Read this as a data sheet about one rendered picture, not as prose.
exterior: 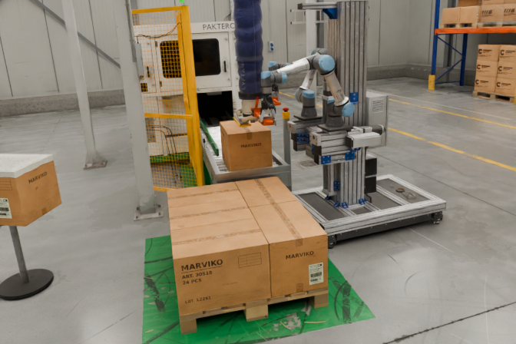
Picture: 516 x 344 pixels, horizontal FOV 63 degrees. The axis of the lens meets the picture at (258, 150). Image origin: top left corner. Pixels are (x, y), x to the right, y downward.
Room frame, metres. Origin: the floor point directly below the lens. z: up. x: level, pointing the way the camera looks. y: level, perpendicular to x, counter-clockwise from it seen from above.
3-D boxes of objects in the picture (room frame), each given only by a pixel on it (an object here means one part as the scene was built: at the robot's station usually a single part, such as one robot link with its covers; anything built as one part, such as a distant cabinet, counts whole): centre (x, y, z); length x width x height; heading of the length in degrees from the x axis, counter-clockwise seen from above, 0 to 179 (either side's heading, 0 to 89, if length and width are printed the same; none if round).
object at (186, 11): (4.53, 0.97, 1.05); 0.87 x 0.10 x 2.10; 65
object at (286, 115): (4.37, -0.31, 0.50); 0.07 x 0.07 x 1.00; 13
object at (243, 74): (3.63, 0.03, 1.80); 0.22 x 0.22 x 1.04
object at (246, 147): (4.04, 0.13, 0.75); 0.60 x 0.40 x 0.40; 12
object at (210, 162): (4.77, 0.62, 0.50); 2.31 x 0.05 x 0.19; 13
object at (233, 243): (2.97, 0.19, 0.34); 1.20 x 1.00 x 0.40; 13
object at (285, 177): (3.70, 0.05, 0.48); 0.70 x 0.03 x 0.15; 103
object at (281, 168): (3.70, 0.05, 0.58); 0.70 x 0.03 x 0.06; 103
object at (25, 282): (2.94, 1.88, 0.31); 0.40 x 0.40 x 0.62
